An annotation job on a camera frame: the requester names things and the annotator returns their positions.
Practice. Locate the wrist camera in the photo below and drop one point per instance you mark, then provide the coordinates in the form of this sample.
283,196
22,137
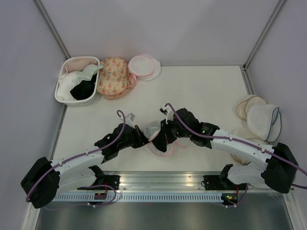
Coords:
129,120
168,112

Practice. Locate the white round bag pink trim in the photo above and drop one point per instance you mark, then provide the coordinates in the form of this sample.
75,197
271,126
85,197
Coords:
144,67

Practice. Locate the black bra in basket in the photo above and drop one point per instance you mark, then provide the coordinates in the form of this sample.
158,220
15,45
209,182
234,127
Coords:
85,89

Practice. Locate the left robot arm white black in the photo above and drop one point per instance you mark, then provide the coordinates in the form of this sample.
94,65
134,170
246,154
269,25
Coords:
47,179

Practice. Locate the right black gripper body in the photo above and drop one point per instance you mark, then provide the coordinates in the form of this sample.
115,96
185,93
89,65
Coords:
172,131

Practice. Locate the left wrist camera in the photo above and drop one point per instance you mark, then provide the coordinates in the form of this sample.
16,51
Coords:
129,120

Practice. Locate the white bra in basket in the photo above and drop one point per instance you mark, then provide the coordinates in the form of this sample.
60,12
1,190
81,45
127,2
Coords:
66,84

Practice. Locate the left aluminium frame post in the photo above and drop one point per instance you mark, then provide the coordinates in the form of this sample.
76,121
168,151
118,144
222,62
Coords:
48,21

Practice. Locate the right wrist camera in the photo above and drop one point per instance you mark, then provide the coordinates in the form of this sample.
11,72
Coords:
168,112

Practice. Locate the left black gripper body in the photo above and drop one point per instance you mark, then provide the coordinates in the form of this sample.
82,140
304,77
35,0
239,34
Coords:
132,141

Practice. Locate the mint green bra in basket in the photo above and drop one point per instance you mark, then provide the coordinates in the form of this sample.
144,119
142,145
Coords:
87,73

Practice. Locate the black lace bra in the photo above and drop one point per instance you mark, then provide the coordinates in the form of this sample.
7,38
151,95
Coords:
160,144

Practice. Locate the round mesh bag pink trim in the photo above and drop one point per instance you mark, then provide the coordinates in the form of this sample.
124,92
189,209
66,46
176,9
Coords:
151,130

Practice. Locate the pale pink bra in basket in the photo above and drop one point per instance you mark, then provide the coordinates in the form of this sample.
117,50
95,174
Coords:
80,63

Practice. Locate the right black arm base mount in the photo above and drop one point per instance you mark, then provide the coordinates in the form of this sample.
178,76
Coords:
219,182

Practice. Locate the aluminium frame post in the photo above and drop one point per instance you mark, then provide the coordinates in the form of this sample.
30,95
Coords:
48,21
268,25

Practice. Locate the floral peach laundry bag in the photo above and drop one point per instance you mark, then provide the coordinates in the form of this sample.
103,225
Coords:
115,80

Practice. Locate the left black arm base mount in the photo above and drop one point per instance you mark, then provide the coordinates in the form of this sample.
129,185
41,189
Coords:
105,180

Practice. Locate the aluminium mounting rail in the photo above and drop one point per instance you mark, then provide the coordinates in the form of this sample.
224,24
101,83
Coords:
151,182

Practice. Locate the right aluminium frame post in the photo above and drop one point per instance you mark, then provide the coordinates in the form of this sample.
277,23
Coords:
268,25

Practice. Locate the white slotted cable duct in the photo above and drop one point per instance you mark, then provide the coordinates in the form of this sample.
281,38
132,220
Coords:
139,197

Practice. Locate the white plastic laundry basket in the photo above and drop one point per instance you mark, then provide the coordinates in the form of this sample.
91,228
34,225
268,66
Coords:
64,71

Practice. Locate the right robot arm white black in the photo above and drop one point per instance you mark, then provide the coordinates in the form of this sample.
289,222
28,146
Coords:
268,166

